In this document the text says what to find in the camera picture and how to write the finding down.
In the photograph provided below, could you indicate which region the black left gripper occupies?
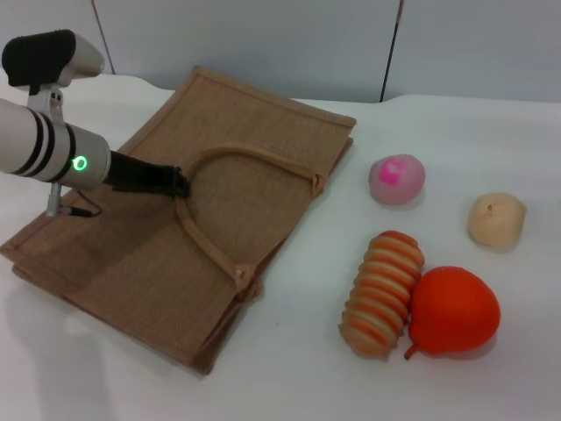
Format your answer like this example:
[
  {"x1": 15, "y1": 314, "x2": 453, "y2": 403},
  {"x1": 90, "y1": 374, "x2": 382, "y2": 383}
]
[{"x1": 103, "y1": 151, "x2": 193, "y2": 199}]

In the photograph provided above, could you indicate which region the brown jute handbag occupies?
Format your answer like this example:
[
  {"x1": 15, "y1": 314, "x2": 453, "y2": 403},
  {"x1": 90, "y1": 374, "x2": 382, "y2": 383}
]
[{"x1": 0, "y1": 65, "x2": 357, "y2": 376}]

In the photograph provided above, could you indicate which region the pink toy peach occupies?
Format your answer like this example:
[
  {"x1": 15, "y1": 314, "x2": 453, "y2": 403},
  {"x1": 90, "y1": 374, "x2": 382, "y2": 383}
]
[{"x1": 367, "y1": 153, "x2": 427, "y2": 206}]

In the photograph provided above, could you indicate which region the orange toy fruit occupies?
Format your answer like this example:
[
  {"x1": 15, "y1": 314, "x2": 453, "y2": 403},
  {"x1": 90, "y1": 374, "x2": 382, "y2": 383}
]
[{"x1": 403, "y1": 266, "x2": 501, "y2": 361}]

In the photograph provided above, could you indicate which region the orange striped toy bread loaf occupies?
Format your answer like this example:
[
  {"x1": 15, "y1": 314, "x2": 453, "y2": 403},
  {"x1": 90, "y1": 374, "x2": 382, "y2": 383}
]
[{"x1": 337, "y1": 230, "x2": 426, "y2": 361}]

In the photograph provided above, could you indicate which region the beige toy fruit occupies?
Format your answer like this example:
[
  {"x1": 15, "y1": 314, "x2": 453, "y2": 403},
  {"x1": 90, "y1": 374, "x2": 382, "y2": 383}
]
[{"x1": 466, "y1": 191, "x2": 528, "y2": 250}]

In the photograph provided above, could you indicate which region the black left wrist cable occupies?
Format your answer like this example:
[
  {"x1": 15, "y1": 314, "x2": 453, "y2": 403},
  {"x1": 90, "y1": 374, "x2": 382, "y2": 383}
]
[{"x1": 46, "y1": 182, "x2": 103, "y2": 219}]

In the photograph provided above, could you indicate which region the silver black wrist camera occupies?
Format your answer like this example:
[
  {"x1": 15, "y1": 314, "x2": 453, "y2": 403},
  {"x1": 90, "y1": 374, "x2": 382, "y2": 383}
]
[{"x1": 2, "y1": 29, "x2": 106, "y2": 129}]

